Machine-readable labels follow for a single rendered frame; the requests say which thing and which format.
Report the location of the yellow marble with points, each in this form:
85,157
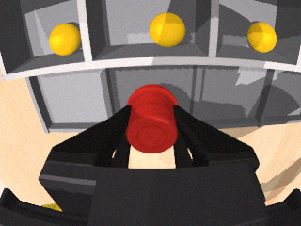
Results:
167,29
262,37
65,39

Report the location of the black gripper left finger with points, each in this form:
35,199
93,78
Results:
97,144

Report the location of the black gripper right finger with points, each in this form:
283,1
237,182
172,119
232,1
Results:
208,145

